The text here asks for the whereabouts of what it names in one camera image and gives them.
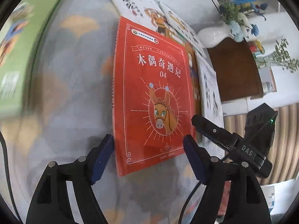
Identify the brown wooden chair back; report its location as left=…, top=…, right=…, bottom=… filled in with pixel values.
left=207, top=38, right=263, bottom=102

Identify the patterned fan tablecloth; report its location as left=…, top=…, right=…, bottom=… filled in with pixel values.
left=1, top=0, right=196, bottom=223

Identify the white ceramic vase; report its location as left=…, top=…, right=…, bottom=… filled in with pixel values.
left=197, top=24, right=233, bottom=49

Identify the wisdom stories warrior book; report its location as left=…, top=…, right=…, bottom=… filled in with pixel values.
left=112, top=0, right=186, bottom=45

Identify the white cartoon figures book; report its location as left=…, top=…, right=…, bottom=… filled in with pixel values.
left=159, top=2, right=206, bottom=58

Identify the black cable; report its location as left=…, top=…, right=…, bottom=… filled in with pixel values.
left=178, top=151, right=231, bottom=224

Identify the green potted plant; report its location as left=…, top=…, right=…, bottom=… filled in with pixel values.
left=255, top=38, right=298, bottom=73

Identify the blue white flower bouquet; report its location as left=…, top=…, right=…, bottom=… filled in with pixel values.
left=219, top=0, right=268, bottom=43

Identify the rabbit hill book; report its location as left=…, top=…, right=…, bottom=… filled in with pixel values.
left=196, top=52, right=224, bottom=127

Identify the light green picture book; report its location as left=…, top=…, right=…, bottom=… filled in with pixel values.
left=1, top=0, right=61, bottom=118

